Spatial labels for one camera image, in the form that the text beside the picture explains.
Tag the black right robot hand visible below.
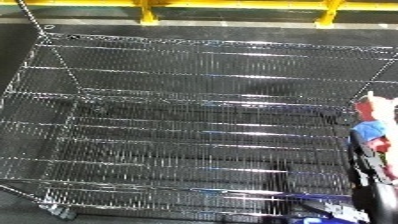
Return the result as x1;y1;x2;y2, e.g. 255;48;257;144
344;127;398;224

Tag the pink soft toy blue cape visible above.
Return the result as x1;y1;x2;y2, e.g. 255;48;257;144
351;90;398;183

